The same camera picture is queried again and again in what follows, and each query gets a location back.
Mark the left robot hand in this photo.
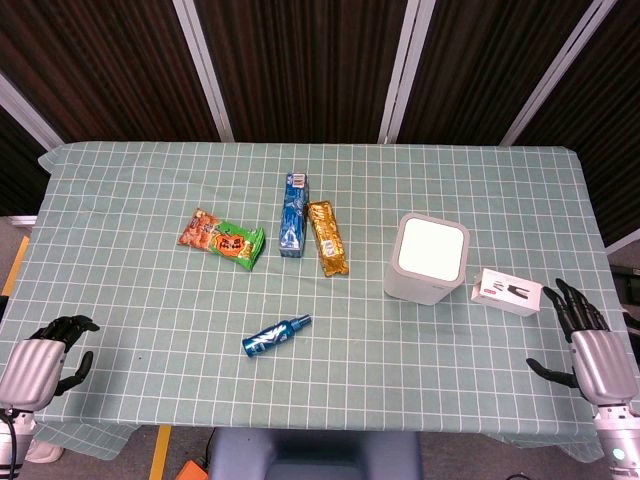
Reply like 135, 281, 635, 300
0, 315, 101, 412

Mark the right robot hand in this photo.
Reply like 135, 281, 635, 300
525, 278, 639, 406

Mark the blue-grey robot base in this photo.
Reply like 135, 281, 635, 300
206, 427, 424, 480

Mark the white cube container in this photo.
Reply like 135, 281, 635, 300
383, 212, 470, 306

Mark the green grid-patterned tablecloth table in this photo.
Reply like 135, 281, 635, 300
0, 141, 624, 462

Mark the blue snack box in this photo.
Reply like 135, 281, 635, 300
277, 172, 309, 259

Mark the white shoe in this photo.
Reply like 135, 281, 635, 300
24, 436, 65, 464

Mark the white small product box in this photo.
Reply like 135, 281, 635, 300
469, 267, 543, 318

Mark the orange object on floor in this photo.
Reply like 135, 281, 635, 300
175, 459, 210, 480

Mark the orange green snack bag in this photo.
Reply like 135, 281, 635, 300
177, 207, 266, 273

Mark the blue spray bottle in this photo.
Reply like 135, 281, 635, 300
241, 313, 313, 359

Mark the gold foil snack pack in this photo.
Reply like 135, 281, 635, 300
306, 200, 349, 277

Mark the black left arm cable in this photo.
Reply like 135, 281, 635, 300
0, 408, 21, 480

